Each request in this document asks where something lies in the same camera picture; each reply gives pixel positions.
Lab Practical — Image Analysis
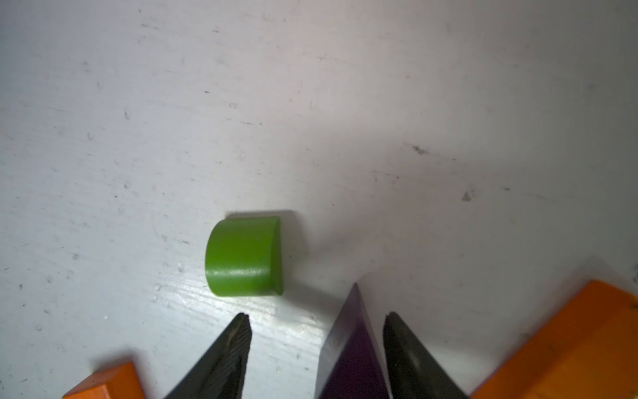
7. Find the green cube block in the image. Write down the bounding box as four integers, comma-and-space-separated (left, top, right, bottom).
204, 216, 284, 297

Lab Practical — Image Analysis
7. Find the orange upright block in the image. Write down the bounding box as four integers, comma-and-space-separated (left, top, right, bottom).
62, 362, 146, 399

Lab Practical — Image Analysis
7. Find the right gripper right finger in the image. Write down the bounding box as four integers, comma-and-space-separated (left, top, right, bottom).
383, 312, 468, 399

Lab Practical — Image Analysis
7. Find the orange block far right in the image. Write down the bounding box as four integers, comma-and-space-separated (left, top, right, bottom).
471, 280, 637, 398

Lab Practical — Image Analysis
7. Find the purple triangle block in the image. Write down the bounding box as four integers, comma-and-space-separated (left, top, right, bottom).
315, 284, 390, 398

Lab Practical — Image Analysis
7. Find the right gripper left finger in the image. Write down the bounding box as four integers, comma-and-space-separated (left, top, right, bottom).
165, 313, 252, 399

